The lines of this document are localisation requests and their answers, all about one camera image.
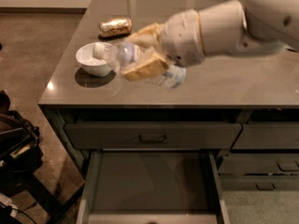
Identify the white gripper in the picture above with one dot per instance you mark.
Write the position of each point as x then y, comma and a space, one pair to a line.
182, 37

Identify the white cable plug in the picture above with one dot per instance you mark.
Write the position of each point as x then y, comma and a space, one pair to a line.
7, 212

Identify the grey middle right drawer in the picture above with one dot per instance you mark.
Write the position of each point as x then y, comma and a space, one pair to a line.
260, 164

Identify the grey bottom right drawer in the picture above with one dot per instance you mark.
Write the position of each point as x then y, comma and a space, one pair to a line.
260, 182

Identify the black equipment cart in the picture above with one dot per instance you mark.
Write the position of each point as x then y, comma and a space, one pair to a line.
19, 140

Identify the gold patterned can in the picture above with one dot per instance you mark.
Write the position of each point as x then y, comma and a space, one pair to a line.
115, 27

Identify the open grey middle drawer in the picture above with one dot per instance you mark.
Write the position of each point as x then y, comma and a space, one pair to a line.
152, 187

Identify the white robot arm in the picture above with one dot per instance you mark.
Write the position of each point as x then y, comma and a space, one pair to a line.
251, 28

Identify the white bowl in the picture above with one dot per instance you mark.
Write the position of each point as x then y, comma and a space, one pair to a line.
94, 58

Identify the grey top right drawer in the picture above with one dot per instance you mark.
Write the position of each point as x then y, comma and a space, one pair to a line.
268, 136

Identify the blue label plastic bottle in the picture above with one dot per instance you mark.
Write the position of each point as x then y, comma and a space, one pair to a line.
126, 52

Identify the grey top left drawer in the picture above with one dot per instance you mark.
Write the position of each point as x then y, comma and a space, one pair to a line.
152, 134

